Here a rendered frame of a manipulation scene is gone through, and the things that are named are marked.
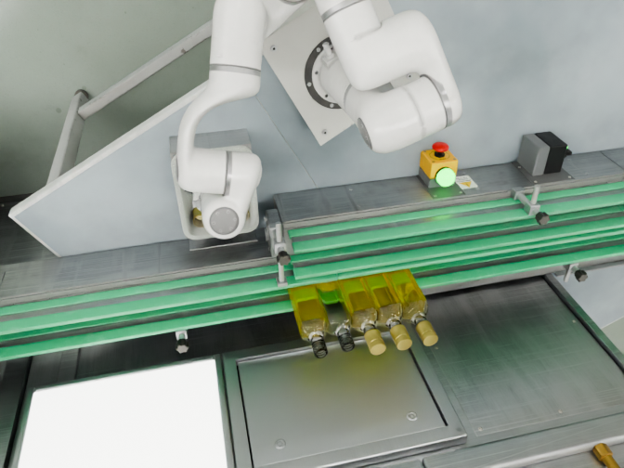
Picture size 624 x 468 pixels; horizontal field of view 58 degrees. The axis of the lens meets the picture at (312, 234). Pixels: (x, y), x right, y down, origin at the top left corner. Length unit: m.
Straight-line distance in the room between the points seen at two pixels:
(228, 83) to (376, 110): 0.24
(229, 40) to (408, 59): 0.28
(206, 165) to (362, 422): 0.63
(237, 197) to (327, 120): 0.35
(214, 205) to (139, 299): 0.42
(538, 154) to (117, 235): 1.04
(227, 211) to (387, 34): 0.38
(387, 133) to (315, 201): 0.46
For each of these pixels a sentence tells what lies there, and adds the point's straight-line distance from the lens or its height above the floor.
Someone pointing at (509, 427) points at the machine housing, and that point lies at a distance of 1.34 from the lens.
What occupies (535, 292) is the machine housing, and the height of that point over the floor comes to 0.93.
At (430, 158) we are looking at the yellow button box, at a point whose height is 0.80.
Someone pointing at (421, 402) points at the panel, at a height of 1.22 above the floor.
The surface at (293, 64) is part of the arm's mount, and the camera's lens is 1.17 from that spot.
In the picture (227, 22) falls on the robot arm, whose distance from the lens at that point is 0.95.
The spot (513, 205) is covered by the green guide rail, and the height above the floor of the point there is 0.92.
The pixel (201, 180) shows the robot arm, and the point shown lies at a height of 1.10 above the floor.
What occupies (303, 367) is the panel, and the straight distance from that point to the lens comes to 1.33.
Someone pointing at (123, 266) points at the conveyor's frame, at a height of 0.83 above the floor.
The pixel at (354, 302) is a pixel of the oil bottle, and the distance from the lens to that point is 1.26.
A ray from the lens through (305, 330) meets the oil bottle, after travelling 1.22.
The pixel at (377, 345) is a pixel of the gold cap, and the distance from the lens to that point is 1.19.
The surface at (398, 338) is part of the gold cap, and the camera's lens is 1.21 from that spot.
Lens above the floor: 1.91
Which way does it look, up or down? 52 degrees down
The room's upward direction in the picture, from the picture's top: 159 degrees clockwise
